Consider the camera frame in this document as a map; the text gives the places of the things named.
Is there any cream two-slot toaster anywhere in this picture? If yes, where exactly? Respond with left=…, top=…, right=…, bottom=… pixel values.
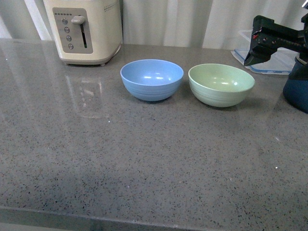
left=43, top=0, right=122, bottom=65

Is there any green plastic bowl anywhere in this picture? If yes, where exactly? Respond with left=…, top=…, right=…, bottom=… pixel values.
left=188, top=64, right=255, bottom=107

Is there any white curtain backdrop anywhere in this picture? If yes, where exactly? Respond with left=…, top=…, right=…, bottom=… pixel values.
left=0, top=0, right=308, bottom=50

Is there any blue plastic bowl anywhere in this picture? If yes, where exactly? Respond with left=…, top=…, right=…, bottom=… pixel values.
left=120, top=59, right=184, bottom=102

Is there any blue saucepan with handle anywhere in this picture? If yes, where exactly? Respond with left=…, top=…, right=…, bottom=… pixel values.
left=283, top=54, right=308, bottom=114

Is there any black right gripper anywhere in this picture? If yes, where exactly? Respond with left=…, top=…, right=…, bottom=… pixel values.
left=244, top=15, right=308, bottom=66

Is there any clear plastic food container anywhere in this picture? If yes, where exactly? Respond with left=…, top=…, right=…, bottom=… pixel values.
left=231, top=30, right=297, bottom=75

